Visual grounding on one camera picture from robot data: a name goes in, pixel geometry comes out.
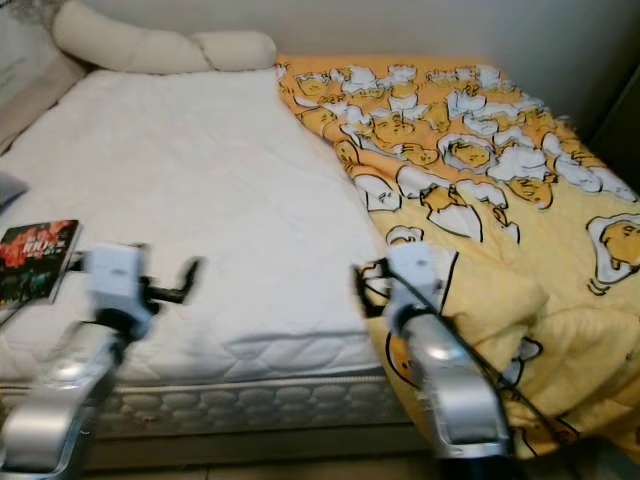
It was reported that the dark red cover book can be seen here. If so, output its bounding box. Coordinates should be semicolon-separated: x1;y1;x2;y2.
0;218;81;306

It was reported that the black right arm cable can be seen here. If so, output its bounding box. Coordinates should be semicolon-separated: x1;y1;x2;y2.
390;265;581;453

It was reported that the dark cabinet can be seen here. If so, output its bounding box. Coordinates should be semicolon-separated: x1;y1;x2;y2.
590;85;640;191

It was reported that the grey patterned headboard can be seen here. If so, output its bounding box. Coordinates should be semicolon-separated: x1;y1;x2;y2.
0;0;86;151

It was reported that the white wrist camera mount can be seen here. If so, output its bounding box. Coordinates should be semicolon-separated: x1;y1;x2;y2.
385;243;443;331
85;243;151;336

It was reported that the yellow cartoon egg quilt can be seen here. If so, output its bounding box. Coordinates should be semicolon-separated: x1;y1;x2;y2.
275;53;640;466

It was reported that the grey quilted bed base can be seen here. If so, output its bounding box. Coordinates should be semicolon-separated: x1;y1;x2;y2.
0;375;441;471

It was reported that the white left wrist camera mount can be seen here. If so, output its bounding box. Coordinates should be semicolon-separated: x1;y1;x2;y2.
85;243;151;336

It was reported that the white quilted mattress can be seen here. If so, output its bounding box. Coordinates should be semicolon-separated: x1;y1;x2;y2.
0;68;406;386

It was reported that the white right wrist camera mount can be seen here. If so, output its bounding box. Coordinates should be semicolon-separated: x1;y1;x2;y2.
385;243;443;331

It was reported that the cream long bolster pillow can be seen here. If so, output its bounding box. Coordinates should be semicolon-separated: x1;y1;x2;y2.
52;0;278;76

